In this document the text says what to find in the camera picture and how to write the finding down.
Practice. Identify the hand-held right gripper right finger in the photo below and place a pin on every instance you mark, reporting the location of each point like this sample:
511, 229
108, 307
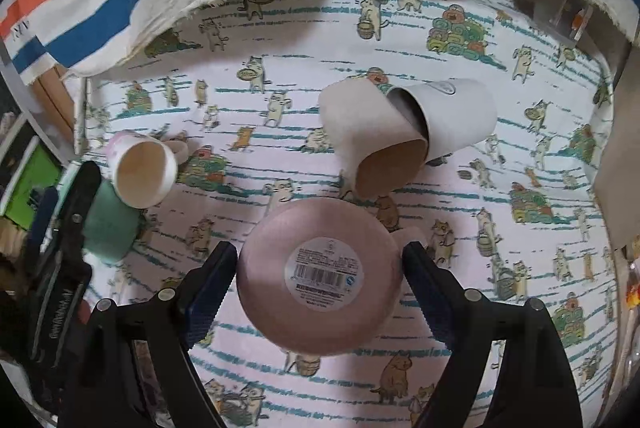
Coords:
434, 308

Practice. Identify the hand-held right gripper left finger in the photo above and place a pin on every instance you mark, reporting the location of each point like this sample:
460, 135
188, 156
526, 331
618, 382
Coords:
204, 314

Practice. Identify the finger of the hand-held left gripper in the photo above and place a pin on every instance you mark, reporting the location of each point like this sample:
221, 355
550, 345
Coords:
42, 220
80, 198

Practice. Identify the pink cup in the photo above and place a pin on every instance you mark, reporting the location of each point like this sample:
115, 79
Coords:
320, 278

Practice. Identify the green cup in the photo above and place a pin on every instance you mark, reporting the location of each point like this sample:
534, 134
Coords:
112, 228

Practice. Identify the small floral white cup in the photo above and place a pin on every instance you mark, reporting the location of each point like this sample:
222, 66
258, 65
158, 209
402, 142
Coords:
142, 173

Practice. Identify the beige cup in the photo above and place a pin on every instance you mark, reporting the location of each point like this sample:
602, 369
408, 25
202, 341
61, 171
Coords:
350, 127

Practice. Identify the green box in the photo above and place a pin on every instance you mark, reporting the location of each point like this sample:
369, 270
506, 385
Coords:
30, 178

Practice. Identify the wooden furniture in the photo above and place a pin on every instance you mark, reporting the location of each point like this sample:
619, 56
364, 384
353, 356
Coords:
52, 102

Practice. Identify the cat printed bed sheet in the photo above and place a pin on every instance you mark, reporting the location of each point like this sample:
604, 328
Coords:
310, 57

